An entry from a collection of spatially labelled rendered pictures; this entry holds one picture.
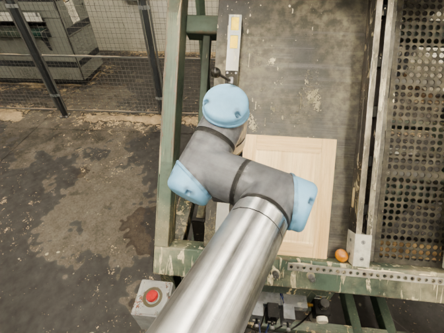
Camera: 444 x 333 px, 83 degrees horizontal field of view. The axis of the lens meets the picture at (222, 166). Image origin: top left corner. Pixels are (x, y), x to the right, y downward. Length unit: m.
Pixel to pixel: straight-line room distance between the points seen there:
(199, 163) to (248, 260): 0.17
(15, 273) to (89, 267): 0.54
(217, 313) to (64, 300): 2.05
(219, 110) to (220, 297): 0.26
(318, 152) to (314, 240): 0.36
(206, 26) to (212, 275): 1.10
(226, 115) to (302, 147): 0.71
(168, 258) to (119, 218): 1.39
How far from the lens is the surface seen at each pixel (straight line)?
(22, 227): 2.83
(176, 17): 1.18
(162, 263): 1.15
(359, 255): 1.15
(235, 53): 1.10
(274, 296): 1.22
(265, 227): 0.30
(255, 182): 0.35
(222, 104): 0.40
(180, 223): 1.33
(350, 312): 1.93
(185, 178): 0.38
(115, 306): 2.10
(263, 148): 1.05
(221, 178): 0.36
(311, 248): 1.14
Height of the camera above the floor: 1.87
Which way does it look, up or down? 43 degrees down
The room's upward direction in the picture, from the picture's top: straight up
